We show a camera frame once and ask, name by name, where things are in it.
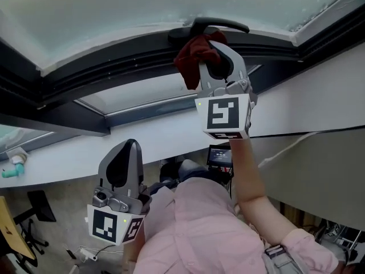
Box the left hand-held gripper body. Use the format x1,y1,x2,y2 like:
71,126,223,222
84,186,153,247

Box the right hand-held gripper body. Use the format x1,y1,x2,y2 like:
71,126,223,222
194,78,259,140

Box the red wiping cloth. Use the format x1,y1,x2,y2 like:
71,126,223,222
173,30,229,91

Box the person's right forearm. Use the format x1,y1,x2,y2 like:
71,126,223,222
229,137,294,245

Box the person's left shoe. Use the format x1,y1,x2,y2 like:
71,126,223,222
159,158,177,182

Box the white power strip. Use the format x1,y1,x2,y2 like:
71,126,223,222
79,247,98,262

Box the small black display device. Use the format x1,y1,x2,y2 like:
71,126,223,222
206,144,233,168

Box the person's dark trousers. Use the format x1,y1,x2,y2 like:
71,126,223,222
151,158,212,195

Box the black office chair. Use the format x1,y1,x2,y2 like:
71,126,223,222
17,218,49,256

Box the white tape roll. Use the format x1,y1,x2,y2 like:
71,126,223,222
10,152,29,165

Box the teal plastic tool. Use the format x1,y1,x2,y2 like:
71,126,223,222
1,164,26,179

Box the person's pink shirt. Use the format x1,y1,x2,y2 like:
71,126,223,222
133,177,340,274

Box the large fixed frosted window pane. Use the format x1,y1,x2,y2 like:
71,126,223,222
0,124,55,154

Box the yellow chair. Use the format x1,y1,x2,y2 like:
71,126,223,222
0,190,56,261

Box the white partition panel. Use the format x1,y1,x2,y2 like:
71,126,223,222
236,126,365,231

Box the openable frosted window sash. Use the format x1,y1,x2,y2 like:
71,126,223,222
0,0,365,105

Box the spare grey hand-held gripper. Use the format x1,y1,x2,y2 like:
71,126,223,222
316,221,360,265

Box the black window handle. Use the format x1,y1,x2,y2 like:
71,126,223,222
167,17,250,44

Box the dark grey window frame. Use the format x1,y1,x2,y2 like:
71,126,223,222
0,4,365,138

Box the white cable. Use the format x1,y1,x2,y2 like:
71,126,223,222
258,131,320,170

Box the grey shoulder strap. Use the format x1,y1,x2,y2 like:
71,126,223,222
262,244,310,274

